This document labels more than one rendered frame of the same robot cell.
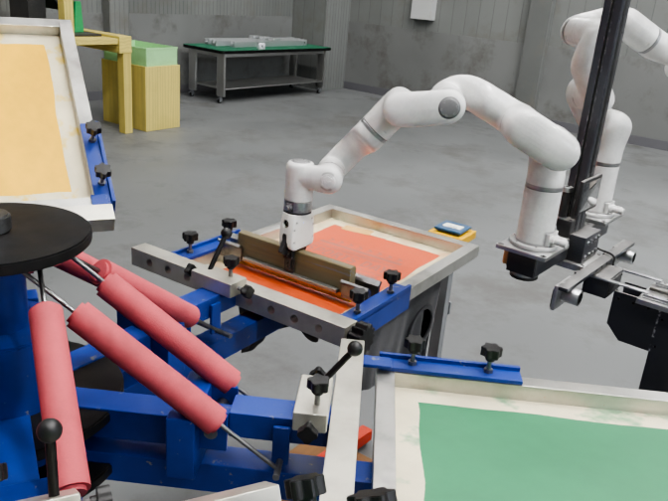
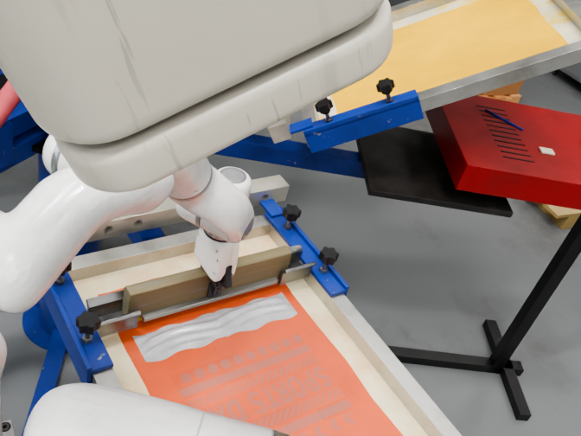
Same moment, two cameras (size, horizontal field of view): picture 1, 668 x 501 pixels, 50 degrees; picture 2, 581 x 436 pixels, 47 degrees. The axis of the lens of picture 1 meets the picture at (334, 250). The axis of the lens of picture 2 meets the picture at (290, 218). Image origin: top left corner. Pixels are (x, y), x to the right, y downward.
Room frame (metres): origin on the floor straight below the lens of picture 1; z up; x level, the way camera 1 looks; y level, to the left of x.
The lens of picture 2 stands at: (2.19, -0.84, 2.02)
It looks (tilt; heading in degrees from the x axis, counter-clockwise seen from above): 37 degrees down; 105
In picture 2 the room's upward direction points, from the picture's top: 16 degrees clockwise
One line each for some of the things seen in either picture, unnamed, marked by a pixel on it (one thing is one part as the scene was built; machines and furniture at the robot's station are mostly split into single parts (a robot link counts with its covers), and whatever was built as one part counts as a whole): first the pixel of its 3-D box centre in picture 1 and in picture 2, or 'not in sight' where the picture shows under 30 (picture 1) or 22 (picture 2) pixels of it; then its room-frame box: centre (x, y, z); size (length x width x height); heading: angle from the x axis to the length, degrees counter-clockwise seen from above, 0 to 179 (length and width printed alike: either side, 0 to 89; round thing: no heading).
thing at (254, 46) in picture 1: (260, 67); not in sight; (11.02, 1.33, 0.42); 2.32 x 0.87 x 0.84; 143
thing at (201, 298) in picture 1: (202, 304); not in sight; (1.51, 0.30, 1.02); 0.17 x 0.06 x 0.05; 148
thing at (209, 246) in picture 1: (210, 253); (302, 256); (1.93, 0.36, 0.97); 0.30 x 0.05 x 0.07; 148
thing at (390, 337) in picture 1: (390, 332); not in sight; (1.93, -0.19, 0.77); 0.46 x 0.09 x 0.36; 148
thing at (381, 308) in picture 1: (373, 311); (73, 318); (1.63, -0.11, 0.97); 0.30 x 0.05 x 0.07; 148
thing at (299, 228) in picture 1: (296, 226); (219, 246); (1.81, 0.11, 1.12); 0.10 x 0.08 x 0.11; 147
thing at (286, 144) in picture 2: not in sight; (293, 150); (1.69, 0.87, 0.91); 1.34 x 0.41 x 0.08; 28
